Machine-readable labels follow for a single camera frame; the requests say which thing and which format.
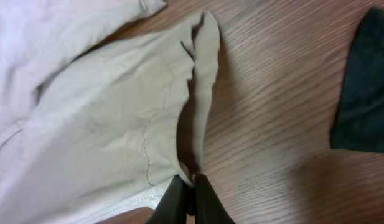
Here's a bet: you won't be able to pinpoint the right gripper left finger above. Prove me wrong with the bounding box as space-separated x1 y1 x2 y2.
146 175 187 224

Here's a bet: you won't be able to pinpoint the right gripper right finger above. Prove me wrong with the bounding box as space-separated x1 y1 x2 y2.
194 175 235 224

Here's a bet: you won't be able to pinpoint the beige cotton shorts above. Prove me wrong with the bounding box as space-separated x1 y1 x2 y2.
0 1 220 223

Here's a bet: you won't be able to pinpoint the black garment with logo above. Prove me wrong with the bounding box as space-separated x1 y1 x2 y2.
330 7 384 153

